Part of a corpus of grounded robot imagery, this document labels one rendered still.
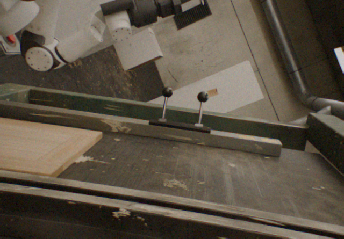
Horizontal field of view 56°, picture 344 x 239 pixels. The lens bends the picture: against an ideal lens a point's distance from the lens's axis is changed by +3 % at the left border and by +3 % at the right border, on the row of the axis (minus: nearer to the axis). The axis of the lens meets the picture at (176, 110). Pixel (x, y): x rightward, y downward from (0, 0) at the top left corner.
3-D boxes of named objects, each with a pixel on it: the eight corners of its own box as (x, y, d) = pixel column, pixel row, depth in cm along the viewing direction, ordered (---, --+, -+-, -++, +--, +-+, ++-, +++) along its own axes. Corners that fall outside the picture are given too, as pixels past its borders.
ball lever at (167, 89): (156, 125, 104) (163, 88, 107) (167, 127, 103) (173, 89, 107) (155, 122, 100) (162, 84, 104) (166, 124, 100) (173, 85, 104)
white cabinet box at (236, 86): (130, 109, 534) (245, 61, 499) (143, 140, 537) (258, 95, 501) (119, 113, 474) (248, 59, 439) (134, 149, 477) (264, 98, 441)
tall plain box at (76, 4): (60, 17, 410) (185, -45, 380) (79, 61, 413) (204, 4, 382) (13, 0, 321) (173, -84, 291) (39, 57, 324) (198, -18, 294)
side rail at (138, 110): (36, 111, 135) (37, 86, 133) (299, 150, 127) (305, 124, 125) (28, 115, 129) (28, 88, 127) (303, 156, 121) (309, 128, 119)
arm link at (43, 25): (9, 62, 97) (19, -12, 87) (26, 48, 108) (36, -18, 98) (49, 75, 100) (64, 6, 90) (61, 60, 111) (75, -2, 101)
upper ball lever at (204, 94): (192, 130, 103) (197, 93, 107) (203, 132, 102) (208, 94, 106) (192, 128, 99) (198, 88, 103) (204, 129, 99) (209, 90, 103)
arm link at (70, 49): (94, 51, 97) (45, 81, 102) (100, 41, 106) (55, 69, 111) (70, 21, 93) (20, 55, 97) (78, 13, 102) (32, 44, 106)
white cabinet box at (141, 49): (120, 44, 630) (152, 29, 617) (131, 71, 632) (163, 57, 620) (112, 41, 585) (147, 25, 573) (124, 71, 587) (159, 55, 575)
